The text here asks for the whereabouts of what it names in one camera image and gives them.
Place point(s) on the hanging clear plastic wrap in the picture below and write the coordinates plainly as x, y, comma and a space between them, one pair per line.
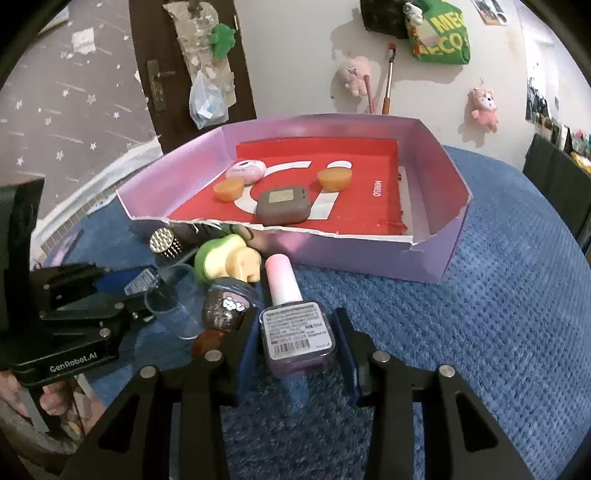
194, 27

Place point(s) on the person's left hand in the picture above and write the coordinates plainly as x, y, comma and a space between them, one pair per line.
55, 398

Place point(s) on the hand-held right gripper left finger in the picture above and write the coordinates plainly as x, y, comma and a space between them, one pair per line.
244, 360

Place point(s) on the glitter nail polish bottle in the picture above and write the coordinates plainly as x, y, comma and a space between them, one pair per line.
226, 307

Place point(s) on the pink stick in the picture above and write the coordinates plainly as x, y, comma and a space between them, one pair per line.
368, 94

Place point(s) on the purple cardboard box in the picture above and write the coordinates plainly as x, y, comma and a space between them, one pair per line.
351, 258

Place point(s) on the gold studded cylinder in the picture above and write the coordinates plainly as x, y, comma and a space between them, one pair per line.
164, 242

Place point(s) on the green and yellow toy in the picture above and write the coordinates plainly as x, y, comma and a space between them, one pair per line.
221, 256

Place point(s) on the pale pink plush toy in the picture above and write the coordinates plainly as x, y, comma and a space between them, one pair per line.
353, 74

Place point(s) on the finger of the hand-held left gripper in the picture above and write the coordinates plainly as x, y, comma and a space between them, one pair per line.
111, 280
92, 314

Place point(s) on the hanging white plastic bag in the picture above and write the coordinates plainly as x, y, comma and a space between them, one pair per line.
207, 104

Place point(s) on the wall photos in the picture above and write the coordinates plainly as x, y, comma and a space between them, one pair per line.
491, 11

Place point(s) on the grey starred curtain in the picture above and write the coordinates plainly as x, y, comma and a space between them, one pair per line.
69, 129

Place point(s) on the dark covered side table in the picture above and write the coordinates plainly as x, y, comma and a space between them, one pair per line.
554, 184

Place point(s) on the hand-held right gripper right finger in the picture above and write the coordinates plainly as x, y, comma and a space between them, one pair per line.
345, 355

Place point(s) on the pink round compact device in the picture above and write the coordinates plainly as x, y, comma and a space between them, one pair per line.
244, 171

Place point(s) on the pink plush toy with horns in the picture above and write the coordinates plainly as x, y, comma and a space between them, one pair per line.
484, 110

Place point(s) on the green plush toy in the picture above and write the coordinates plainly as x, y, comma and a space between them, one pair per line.
222, 41

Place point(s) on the pink nail polish bottle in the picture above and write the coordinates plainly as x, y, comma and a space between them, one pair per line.
298, 334

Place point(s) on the black nail polish bottle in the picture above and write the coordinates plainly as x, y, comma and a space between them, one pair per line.
141, 280

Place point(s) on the dark wooden door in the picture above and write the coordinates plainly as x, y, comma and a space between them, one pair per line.
175, 129

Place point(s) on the orange round jelly block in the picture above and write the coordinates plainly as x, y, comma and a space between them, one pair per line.
335, 178
227, 190

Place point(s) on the wall mirror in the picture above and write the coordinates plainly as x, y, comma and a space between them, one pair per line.
540, 92

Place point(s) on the green tote bag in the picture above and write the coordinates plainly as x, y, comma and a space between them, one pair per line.
441, 39

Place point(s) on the black bag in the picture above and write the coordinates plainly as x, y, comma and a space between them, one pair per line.
383, 16

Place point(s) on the clear plastic cup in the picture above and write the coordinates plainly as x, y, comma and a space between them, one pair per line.
178, 304

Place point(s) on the blue towel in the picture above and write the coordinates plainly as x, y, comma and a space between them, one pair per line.
485, 346

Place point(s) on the brown eyeshadow case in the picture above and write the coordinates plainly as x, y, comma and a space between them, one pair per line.
282, 206

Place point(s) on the red paper liner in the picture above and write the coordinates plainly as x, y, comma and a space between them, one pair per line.
360, 203

